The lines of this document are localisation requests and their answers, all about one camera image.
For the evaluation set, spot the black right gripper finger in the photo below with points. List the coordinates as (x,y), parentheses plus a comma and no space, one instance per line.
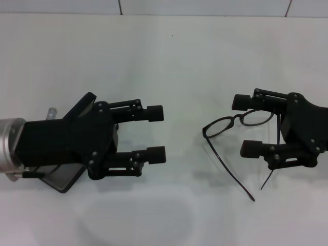
(252,148)
(242,102)

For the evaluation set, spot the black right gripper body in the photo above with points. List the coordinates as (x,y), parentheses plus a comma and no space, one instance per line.
(305,123)

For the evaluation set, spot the black glasses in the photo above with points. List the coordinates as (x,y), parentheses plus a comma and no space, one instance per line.
(205,132)

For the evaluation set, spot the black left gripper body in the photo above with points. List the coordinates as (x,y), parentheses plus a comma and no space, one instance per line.
(64,143)

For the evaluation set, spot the black glasses case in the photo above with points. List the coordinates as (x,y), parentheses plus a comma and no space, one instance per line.
(65,182)

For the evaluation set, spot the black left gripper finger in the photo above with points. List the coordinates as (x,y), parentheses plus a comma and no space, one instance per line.
(156,155)
(153,112)

